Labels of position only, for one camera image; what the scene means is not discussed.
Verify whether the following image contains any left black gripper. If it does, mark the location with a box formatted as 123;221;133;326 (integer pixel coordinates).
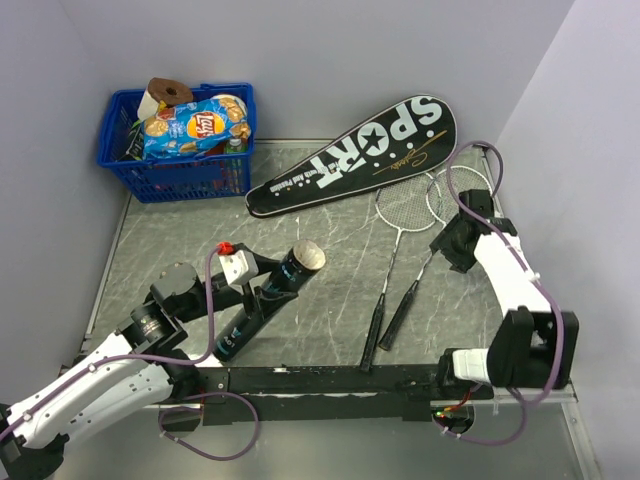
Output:
177;250;298;322

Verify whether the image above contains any silver badminton racket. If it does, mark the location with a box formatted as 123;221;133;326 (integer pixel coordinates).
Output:
359;173;435;373
378;165;497;351

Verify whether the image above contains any black shuttlecock tube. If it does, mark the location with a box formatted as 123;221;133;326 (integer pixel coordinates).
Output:
212;239;326;362

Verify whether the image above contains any black SPORT racket bag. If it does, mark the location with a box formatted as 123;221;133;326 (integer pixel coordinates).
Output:
245;94;458;218

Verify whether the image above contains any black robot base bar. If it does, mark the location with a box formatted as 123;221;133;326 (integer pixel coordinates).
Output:
187;364;494;422

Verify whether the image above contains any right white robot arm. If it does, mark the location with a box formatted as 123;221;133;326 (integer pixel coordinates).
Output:
430;189;579;398

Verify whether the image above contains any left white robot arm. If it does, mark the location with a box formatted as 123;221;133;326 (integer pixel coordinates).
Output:
1;241;326;479

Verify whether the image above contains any blue plastic shopping basket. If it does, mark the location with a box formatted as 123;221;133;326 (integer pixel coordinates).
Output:
97;82;257;203

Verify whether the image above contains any blue Lays chips bag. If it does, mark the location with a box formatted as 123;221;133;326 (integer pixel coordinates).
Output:
143;94;252;160

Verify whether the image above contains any dark green package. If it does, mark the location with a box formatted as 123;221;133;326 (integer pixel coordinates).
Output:
122;123;144;161

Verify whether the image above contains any white paper towel roll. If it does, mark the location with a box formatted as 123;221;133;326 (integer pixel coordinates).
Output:
137;89;161;121

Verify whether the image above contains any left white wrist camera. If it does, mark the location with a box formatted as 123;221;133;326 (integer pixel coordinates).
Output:
219;250;259;286

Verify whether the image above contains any aluminium rail frame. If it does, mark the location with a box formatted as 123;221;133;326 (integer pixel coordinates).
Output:
471;383;578;404

